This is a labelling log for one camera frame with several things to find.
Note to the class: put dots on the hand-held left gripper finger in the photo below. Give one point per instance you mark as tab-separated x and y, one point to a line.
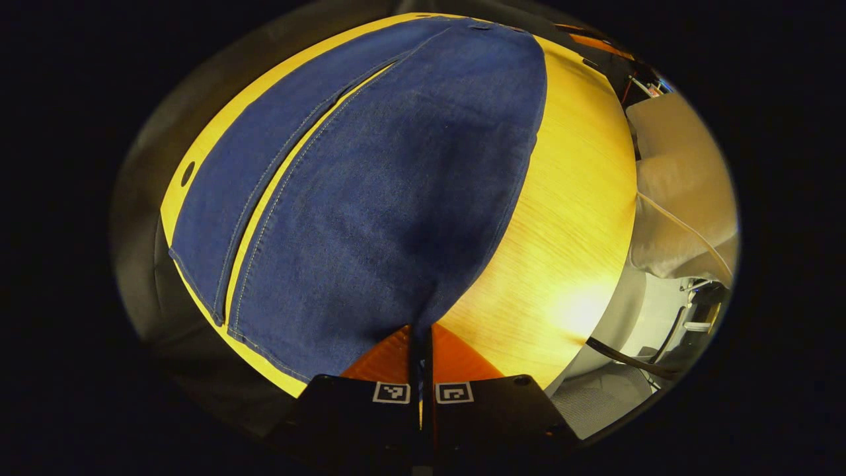
427	380
415	380

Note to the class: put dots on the person's beige clothing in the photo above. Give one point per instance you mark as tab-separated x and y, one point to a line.
687	165

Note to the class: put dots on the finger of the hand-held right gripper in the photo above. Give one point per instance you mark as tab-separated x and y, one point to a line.
598	45

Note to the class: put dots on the blue denim jeans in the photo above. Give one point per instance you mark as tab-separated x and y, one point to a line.
396	198

